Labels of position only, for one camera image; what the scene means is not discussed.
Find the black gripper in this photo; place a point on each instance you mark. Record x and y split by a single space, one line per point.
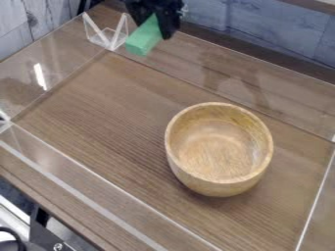
167 12

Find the green rectangular stick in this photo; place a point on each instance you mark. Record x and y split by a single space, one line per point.
144 37

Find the round wooden bowl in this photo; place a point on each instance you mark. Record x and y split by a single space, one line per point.
219 148

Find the clear acrylic corner bracket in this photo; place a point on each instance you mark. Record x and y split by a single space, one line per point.
108 38

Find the clear acrylic enclosure wall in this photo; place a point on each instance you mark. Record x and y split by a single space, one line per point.
82 149

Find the black table leg bracket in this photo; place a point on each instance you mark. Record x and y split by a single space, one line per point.
41 236

